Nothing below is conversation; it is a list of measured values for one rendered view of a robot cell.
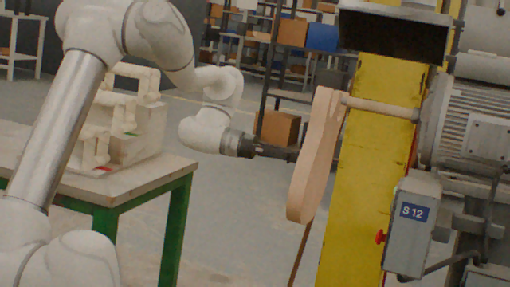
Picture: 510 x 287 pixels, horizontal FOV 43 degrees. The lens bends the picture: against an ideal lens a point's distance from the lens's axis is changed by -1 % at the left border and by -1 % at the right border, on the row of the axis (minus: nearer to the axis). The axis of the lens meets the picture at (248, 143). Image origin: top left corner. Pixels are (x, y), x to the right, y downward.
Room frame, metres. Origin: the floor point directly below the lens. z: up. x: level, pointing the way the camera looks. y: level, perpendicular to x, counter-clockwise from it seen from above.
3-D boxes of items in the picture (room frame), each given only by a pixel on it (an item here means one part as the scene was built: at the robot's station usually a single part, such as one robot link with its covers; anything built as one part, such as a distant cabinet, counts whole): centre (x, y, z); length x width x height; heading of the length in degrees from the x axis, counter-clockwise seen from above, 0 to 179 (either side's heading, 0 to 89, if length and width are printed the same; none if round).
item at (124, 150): (2.02, 0.48, 0.98); 0.27 x 0.16 x 0.09; 77
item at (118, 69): (2.13, 0.45, 1.20); 0.20 x 0.03 x 0.03; 76
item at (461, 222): (1.60, -0.61, 1.02); 0.13 x 0.04 x 0.04; 73
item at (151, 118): (2.16, 0.44, 1.02); 0.27 x 0.15 x 0.17; 77
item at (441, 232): (1.56, -0.51, 1.02); 0.19 x 0.04 x 0.04; 163
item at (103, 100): (1.98, 0.49, 1.12); 0.20 x 0.03 x 0.03; 76
